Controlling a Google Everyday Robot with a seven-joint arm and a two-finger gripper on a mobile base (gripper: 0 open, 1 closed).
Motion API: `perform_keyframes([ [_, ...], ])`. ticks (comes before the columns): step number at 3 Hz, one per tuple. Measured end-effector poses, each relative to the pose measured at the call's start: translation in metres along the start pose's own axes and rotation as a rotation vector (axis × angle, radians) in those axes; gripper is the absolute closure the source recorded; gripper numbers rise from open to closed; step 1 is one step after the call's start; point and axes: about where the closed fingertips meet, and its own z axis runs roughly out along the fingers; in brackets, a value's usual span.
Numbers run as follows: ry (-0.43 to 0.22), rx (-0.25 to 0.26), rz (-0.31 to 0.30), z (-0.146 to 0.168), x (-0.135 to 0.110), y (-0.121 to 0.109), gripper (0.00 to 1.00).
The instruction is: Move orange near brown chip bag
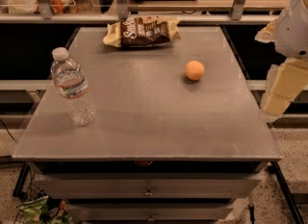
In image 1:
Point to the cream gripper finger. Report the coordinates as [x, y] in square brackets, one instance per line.
[283, 84]
[267, 34]

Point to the orange fruit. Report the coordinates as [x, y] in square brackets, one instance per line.
[194, 70]

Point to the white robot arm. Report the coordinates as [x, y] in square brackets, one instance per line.
[289, 33]

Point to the brown chip bag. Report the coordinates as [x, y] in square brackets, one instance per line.
[142, 31]

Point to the green snack bag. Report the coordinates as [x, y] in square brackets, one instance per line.
[39, 212]

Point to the lower grey drawer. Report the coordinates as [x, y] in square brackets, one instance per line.
[148, 211]

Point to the grey drawer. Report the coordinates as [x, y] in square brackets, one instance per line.
[86, 186]
[148, 211]

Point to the upper grey drawer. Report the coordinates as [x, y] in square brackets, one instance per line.
[86, 186]

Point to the clear plastic water bottle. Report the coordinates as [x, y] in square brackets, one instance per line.
[71, 82]

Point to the black wire basket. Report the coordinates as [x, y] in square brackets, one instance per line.
[25, 189]

